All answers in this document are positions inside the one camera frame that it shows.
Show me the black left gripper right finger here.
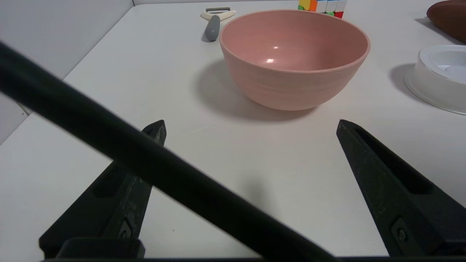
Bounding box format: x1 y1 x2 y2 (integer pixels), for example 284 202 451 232
336 119 466 257

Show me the multicoloured puzzle cube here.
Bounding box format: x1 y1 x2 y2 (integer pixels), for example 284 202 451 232
298 0 347 19

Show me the pink bowl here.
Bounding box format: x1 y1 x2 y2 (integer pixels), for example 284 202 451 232
219 9 371 111

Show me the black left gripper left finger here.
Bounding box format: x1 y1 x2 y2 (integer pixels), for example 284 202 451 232
39 120 167 259

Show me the brown towel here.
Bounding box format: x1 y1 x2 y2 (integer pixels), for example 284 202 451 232
426 0 466 45

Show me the white round plastic container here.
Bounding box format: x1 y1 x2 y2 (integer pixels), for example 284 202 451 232
404 45 466 115

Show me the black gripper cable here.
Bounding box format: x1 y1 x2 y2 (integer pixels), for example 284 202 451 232
0 41 339 262

